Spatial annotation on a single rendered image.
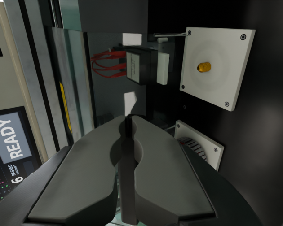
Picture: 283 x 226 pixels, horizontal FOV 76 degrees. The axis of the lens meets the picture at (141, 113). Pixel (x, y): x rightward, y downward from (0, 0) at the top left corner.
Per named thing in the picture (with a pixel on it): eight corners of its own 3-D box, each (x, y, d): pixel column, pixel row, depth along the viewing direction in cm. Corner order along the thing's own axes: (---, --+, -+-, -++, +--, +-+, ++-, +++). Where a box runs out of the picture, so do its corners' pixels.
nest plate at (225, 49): (256, 29, 30) (252, 29, 30) (234, 110, 37) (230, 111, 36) (190, 27, 42) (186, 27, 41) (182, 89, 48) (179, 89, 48)
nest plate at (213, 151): (224, 146, 41) (221, 148, 41) (212, 192, 48) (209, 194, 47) (179, 119, 52) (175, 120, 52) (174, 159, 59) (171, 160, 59)
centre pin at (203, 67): (211, 63, 38) (202, 64, 36) (210, 72, 38) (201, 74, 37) (204, 61, 39) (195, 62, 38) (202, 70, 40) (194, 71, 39)
